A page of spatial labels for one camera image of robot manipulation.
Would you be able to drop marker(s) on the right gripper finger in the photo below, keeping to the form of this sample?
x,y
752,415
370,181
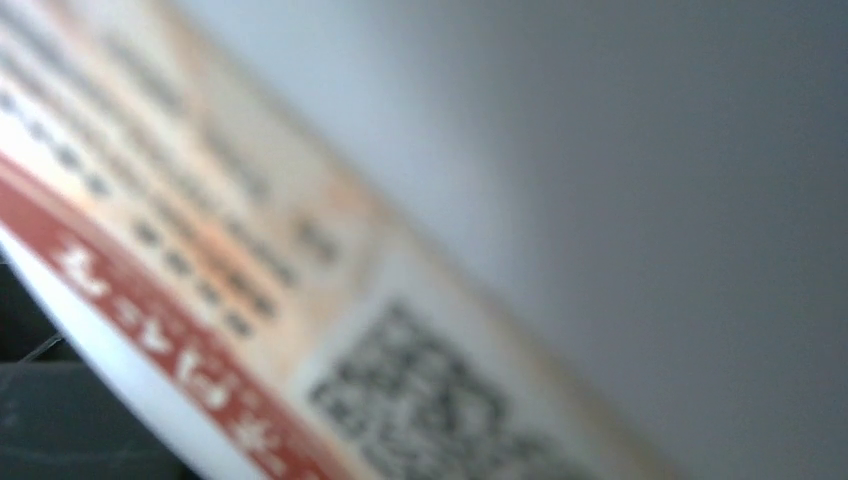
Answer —
x,y
58,419

